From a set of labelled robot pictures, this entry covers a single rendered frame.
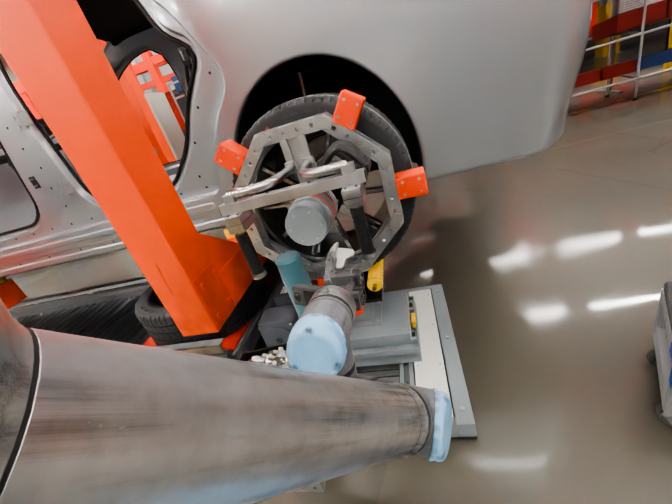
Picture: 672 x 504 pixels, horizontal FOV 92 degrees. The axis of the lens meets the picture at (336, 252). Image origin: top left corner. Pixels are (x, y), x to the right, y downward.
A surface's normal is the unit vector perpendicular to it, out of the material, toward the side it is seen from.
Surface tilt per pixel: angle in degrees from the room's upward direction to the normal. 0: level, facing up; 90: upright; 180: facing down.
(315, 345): 73
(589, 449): 0
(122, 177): 90
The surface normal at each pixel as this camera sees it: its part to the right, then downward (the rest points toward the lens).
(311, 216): -0.14, 0.48
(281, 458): 0.81, 0.08
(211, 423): 0.84, -0.35
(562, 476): -0.28, -0.86
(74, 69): 0.95, -0.18
